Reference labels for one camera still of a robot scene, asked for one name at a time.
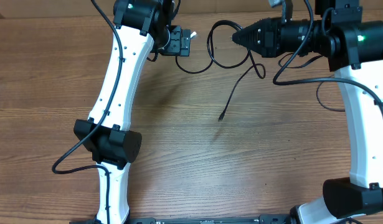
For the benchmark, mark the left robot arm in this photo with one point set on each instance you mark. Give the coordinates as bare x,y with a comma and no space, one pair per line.
140,28

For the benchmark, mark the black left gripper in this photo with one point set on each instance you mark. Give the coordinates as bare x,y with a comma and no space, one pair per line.
176,48

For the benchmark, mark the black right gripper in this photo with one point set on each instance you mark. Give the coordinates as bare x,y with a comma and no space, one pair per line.
269,34

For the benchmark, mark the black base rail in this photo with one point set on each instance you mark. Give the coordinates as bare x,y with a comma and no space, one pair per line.
261,219

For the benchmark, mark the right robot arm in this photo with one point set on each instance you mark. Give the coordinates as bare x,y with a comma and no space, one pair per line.
354,50

